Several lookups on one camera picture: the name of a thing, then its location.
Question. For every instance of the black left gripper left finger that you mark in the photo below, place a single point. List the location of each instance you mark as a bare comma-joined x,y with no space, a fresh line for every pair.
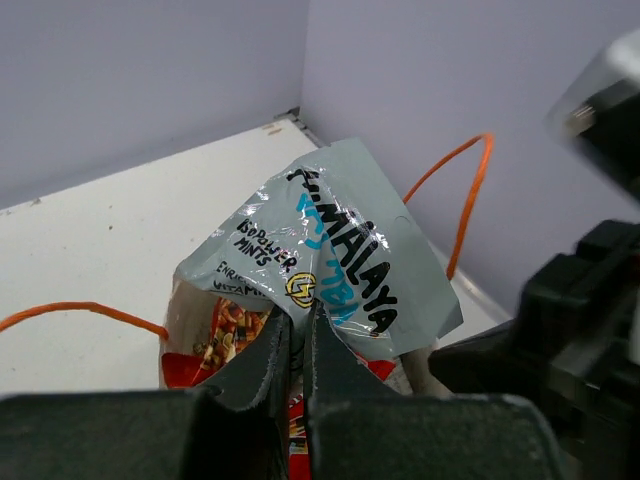
150,435

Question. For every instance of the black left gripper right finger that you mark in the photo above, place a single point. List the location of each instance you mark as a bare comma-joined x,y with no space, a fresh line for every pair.
425,440

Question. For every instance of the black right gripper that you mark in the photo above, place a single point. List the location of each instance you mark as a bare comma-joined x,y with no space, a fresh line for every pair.
576,318

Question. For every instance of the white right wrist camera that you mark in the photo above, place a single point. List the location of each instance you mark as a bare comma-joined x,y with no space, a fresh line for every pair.
598,115

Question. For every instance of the small red snack packet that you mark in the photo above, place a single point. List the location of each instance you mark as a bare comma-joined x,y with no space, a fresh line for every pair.
231,329

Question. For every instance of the small silver snack packet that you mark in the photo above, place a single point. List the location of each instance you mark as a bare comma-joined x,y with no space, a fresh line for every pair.
330,228

